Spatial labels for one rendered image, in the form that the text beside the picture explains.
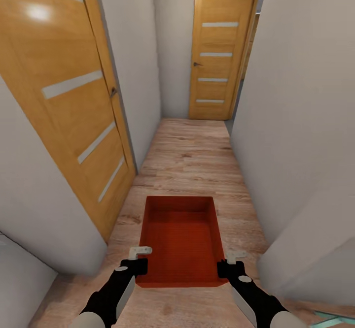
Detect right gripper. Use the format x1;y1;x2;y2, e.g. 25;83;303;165
217;261;245;280

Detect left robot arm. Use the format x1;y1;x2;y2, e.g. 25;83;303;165
68;246;152;328

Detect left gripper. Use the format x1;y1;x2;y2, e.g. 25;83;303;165
120;259;148;275

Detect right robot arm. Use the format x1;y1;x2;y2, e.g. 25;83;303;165
217;250;309;328

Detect storage box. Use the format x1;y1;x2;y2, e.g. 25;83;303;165
135;196;229;288

